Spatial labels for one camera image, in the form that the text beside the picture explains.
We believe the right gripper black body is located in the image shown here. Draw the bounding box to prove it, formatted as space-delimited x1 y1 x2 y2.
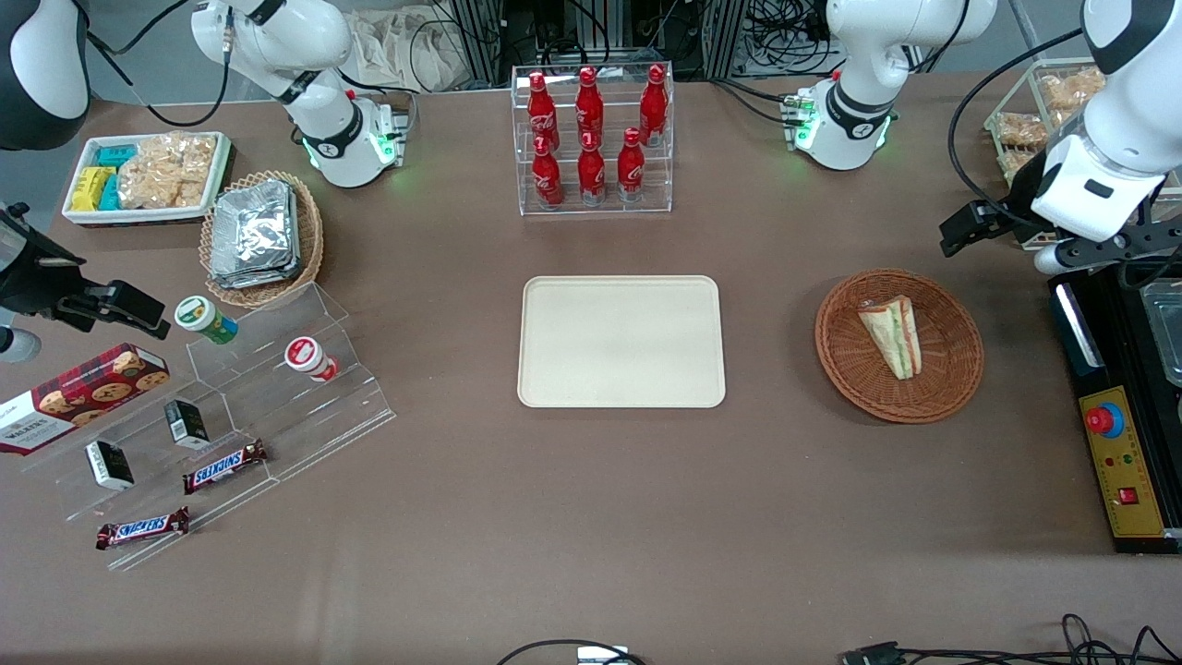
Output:
0 203 89 320

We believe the triangle sandwich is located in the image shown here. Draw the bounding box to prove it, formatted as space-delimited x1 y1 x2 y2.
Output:
857 295 923 381

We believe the white rectangular snack tray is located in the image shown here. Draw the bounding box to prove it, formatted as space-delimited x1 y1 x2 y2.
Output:
61 131 233 227

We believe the round brown wicker basket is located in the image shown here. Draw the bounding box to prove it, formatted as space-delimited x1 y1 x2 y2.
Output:
814 268 985 425

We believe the oval brown wicker basket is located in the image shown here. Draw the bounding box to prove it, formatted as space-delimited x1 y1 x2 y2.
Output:
199 170 325 309

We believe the beige plastic tray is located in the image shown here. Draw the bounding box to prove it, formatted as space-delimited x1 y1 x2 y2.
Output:
516 274 728 410

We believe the green lid snack cup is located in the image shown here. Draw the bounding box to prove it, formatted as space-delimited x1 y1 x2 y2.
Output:
174 295 239 346

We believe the red tartan cookie box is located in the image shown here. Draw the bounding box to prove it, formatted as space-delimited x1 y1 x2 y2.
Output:
0 342 173 456

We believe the yellow snack pack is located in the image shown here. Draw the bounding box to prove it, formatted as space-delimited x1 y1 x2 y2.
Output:
71 166 117 213

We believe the rice cracker bag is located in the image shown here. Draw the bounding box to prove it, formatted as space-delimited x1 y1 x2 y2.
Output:
137 132 219 181
116 159 210 211

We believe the small black box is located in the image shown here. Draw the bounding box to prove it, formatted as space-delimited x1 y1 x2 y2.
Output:
163 398 211 452
84 440 136 492

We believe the silver foil packet stack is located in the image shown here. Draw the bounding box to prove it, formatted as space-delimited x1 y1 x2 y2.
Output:
209 179 303 291

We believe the clear plastic container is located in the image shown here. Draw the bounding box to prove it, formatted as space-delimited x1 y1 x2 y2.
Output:
1139 275 1182 389

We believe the brown Snickers bar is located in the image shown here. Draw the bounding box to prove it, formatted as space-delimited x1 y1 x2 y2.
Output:
181 439 270 496
95 506 191 552

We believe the red lid snack cup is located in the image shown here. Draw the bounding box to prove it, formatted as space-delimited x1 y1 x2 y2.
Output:
283 336 339 383

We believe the clear acrylic step display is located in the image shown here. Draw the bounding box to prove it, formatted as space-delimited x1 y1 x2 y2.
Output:
17 281 398 574

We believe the black machine with yellow panel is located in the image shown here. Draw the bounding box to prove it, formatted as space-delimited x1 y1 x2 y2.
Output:
1047 257 1182 556

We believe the red cola bottle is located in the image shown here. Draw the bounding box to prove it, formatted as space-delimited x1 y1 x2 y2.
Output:
526 71 561 153
639 64 669 149
574 66 605 149
616 127 646 203
531 136 564 209
577 132 608 206

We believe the clear acrylic bottle rack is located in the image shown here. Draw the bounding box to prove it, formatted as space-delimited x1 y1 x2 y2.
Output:
510 62 675 217

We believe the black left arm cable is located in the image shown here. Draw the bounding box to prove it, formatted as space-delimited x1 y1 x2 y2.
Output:
948 26 1086 234

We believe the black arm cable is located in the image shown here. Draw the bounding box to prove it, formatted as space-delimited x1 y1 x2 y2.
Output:
85 0 234 129
948 26 1086 234

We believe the white wire basket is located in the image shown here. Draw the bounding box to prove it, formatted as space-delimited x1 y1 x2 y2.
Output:
983 56 1182 234

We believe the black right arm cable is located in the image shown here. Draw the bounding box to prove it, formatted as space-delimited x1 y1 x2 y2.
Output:
85 0 234 129

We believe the black cable tangle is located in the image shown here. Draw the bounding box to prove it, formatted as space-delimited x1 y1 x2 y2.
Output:
746 0 834 77

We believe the aluminium frame post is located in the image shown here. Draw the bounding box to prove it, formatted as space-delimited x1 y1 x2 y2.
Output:
700 0 751 81
445 0 507 90

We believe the black cable with connector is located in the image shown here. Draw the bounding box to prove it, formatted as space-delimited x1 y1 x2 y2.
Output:
840 613 1182 665

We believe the black cable with white adapter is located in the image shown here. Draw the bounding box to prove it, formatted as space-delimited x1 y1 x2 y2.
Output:
495 638 649 665

